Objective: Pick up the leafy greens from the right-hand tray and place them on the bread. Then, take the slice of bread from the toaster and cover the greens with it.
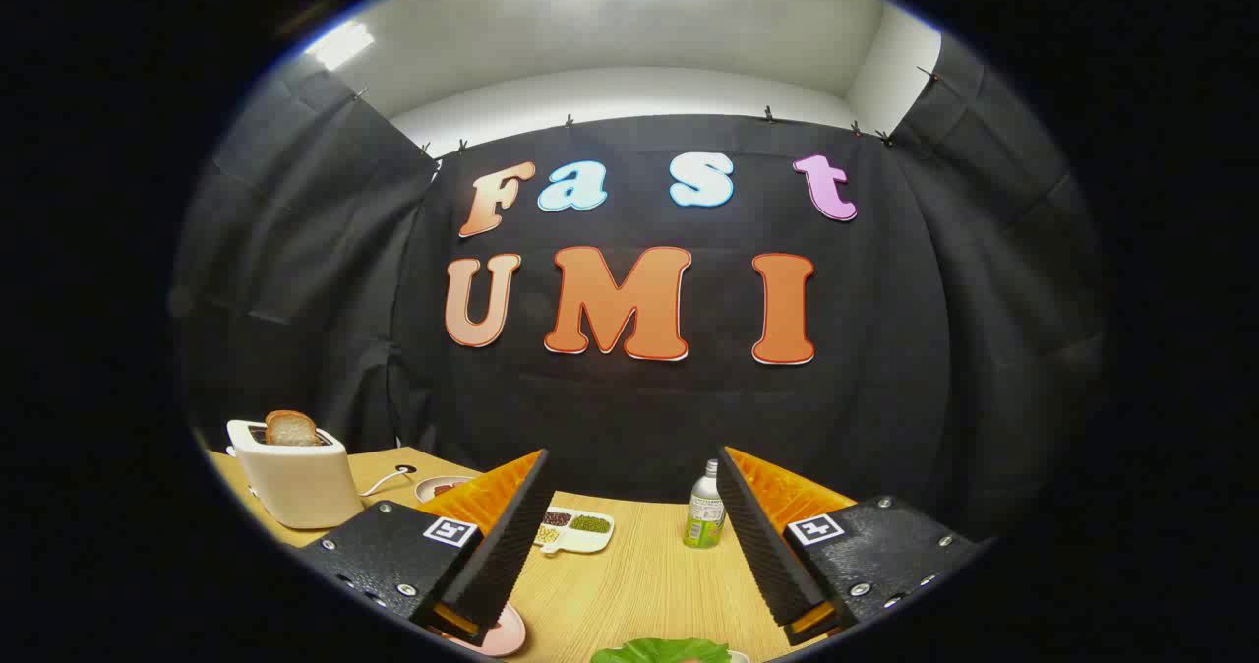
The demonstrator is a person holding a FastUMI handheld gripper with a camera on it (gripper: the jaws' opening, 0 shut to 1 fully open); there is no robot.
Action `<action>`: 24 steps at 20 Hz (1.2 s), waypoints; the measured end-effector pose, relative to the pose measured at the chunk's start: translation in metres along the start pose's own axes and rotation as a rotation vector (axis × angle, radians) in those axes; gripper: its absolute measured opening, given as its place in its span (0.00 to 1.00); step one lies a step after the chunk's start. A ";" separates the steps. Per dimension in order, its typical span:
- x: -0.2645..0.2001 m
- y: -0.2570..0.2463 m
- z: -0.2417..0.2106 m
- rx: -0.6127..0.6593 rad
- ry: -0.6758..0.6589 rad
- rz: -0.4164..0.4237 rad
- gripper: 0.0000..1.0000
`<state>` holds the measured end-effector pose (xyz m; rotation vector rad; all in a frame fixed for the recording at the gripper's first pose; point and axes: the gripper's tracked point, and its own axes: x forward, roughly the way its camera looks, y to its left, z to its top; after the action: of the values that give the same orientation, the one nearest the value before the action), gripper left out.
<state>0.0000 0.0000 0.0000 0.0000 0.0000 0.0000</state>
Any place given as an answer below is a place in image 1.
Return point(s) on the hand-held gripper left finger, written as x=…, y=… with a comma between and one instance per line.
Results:
x=511, y=535

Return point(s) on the pile of red beans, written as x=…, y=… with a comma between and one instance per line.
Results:
x=558, y=518

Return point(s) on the small ceiling light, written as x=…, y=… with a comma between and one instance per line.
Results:
x=339, y=45

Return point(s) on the white divided dish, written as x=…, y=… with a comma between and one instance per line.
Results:
x=588, y=541

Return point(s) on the round white plate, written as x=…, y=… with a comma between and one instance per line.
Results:
x=430, y=491

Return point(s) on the green lettuce leaf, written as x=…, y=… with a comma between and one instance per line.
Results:
x=659, y=652

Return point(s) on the toasted bread slice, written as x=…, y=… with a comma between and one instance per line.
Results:
x=291, y=429

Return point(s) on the white toaster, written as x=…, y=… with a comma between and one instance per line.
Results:
x=300, y=486

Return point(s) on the green label metal bottle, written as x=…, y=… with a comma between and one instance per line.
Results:
x=704, y=515

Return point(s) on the pile of soy beans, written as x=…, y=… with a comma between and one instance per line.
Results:
x=547, y=534

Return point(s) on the pink plate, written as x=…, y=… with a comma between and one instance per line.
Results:
x=507, y=635

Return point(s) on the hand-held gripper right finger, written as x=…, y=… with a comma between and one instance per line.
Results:
x=762, y=545

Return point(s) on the pile of green beans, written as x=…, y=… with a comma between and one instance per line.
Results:
x=590, y=523

